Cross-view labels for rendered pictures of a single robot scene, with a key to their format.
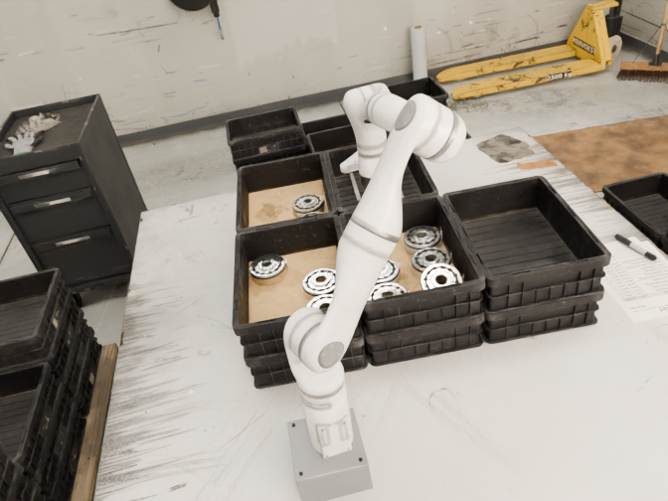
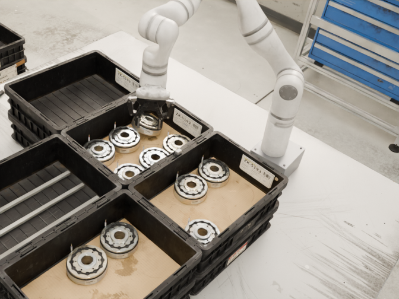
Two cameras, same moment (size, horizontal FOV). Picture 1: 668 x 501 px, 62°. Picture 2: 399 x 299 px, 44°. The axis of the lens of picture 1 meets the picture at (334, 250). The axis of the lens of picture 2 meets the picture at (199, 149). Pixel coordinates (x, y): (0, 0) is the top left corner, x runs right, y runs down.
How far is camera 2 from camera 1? 2.12 m
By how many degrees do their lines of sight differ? 95
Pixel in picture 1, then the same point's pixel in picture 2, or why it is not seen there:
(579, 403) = not seen: hidden behind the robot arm
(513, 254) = (83, 109)
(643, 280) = not seen: hidden behind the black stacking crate
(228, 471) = (319, 207)
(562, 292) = (113, 83)
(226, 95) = not seen: outside the picture
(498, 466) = (215, 114)
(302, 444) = (288, 156)
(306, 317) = (293, 74)
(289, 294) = (211, 210)
